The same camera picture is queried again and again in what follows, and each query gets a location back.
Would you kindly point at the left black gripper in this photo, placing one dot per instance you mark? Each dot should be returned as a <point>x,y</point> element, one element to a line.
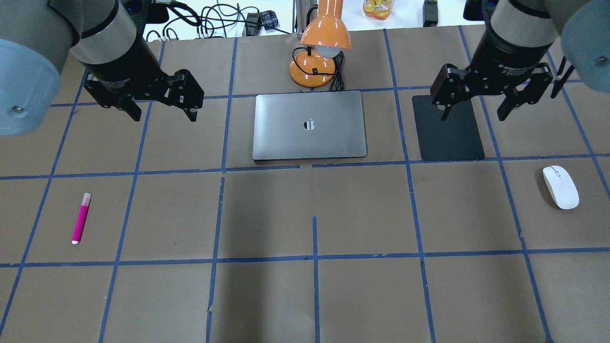
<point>125,62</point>

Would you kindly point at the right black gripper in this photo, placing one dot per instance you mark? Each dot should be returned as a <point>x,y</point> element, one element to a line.
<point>509,55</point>

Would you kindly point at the pink marker pen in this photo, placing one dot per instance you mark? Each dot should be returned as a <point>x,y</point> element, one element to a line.
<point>81,219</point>

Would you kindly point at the white computer mouse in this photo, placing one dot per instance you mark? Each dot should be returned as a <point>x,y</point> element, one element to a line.
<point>561,187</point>

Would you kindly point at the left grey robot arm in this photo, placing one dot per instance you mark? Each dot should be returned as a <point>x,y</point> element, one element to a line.
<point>106,36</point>

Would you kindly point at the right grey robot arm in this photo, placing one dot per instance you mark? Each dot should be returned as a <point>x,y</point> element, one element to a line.
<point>528,45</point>

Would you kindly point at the black mousepad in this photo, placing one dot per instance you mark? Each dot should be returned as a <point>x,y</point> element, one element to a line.
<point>456,138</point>

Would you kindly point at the black box on back table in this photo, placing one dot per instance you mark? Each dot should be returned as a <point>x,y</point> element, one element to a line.
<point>430,13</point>

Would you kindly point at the black power adapter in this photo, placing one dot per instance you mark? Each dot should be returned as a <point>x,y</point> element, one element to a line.
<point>252,24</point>

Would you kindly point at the yellow snack jar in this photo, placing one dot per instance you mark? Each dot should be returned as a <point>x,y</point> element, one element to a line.
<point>378,10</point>

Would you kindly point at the orange desk lamp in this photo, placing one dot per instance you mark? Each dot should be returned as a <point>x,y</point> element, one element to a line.
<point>323,37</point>

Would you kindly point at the grey closed laptop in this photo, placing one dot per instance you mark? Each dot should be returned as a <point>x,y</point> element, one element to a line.
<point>314,125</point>

